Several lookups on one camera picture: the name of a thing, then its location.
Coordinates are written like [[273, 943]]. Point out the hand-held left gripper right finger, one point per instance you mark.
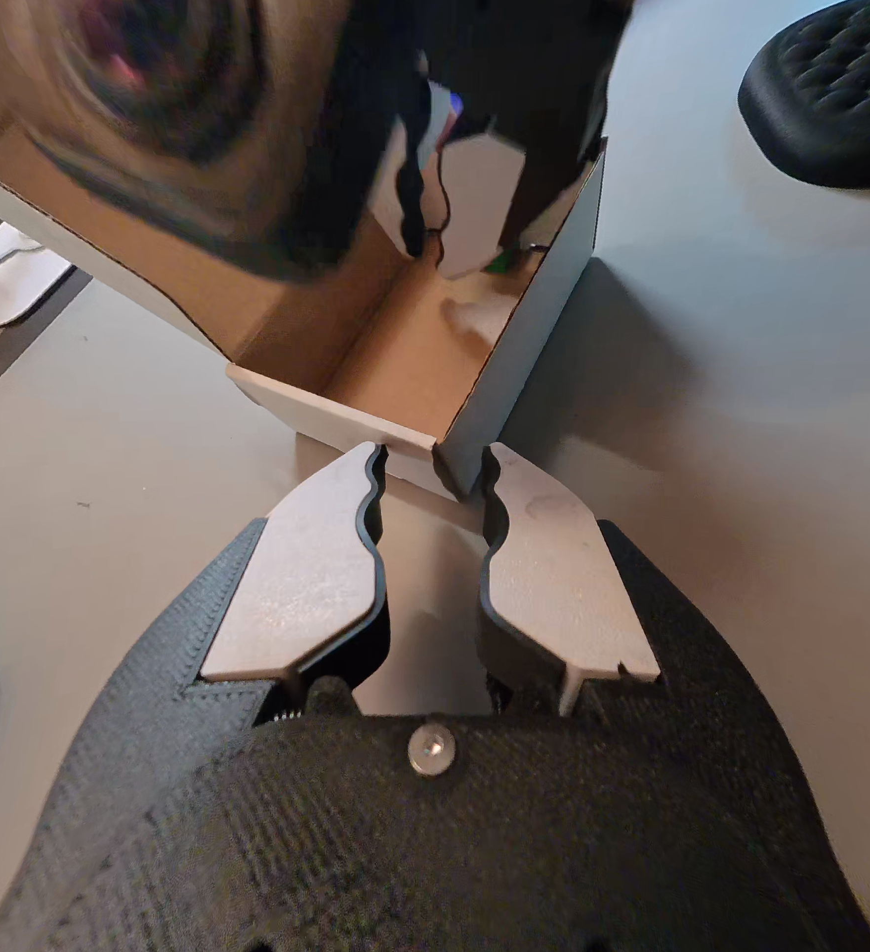
[[561, 580]]

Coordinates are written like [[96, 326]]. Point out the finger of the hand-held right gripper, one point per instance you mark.
[[389, 193], [479, 201]]

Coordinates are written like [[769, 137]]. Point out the green wooden cube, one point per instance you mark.
[[498, 262]]

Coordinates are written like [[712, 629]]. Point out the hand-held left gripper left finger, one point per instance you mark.
[[301, 587]]

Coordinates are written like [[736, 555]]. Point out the grey desk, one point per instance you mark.
[[740, 446]]

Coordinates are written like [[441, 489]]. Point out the white cardboard mailer box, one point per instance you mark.
[[398, 349]]

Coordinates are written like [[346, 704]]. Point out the document stand with white base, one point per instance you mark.
[[11, 290]]

